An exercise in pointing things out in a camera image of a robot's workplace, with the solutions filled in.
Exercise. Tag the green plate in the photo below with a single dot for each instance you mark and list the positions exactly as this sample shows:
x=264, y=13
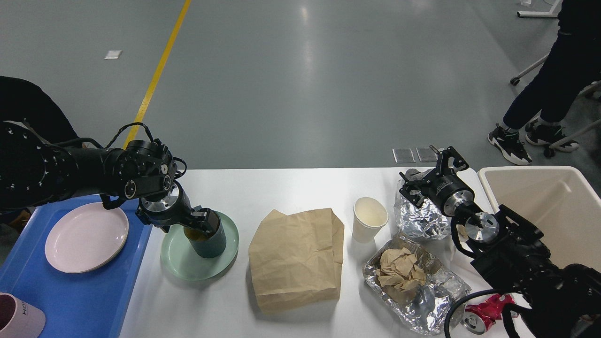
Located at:
x=179, y=257

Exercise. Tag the crushed red can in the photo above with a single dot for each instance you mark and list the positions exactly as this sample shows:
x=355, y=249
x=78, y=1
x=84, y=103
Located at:
x=479, y=318

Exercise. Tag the white floor tag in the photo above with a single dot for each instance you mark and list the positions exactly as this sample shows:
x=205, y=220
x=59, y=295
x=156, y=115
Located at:
x=113, y=55

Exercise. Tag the pink plate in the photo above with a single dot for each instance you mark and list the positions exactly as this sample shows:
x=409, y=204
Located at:
x=86, y=238

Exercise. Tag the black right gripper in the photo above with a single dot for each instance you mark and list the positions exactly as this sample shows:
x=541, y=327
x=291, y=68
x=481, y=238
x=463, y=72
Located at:
x=448, y=193

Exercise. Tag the dark teal mug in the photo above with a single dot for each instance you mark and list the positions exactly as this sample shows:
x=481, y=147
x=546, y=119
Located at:
x=210, y=241

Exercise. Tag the brown paper bag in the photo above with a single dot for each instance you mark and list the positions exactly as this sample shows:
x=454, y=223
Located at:
x=296, y=260

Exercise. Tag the beige plastic bin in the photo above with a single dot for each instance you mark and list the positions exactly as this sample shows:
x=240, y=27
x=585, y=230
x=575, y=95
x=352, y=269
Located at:
x=556, y=199

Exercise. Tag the person in black sneakers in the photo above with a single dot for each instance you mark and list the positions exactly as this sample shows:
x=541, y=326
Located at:
x=558, y=75

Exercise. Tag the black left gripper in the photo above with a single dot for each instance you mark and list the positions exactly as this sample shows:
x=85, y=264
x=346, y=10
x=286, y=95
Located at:
x=174, y=209

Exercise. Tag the pink mug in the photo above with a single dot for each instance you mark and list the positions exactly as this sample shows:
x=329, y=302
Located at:
x=18, y=319

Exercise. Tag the clear floor plate right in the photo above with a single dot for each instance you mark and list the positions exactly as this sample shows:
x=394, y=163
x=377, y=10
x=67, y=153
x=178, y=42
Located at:
x=427, y=154

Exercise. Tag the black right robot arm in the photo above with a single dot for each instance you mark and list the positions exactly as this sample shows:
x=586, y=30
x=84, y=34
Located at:
x=508, y=253

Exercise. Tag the white paper cup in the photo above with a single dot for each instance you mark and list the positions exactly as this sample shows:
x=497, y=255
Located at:
x=369, y=217

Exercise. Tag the aluminium foil tray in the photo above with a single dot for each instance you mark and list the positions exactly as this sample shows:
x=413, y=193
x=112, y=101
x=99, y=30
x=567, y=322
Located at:
x=423, y=308

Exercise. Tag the crumpled foil ball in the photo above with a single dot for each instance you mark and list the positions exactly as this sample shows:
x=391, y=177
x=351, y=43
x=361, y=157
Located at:
x=426, y=222

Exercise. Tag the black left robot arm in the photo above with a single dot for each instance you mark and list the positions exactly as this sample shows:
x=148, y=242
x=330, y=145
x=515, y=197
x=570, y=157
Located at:
x=80, y=167

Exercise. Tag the crumpled brown paper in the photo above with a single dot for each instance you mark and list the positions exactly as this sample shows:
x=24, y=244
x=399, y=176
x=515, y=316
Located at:
x=399, y=275

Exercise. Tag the person in tan boots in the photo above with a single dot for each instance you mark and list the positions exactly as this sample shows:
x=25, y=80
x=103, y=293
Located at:
x=29, y=116

